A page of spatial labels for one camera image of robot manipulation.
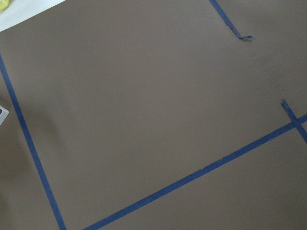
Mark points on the white wire cup rack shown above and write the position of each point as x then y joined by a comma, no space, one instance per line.
3,114

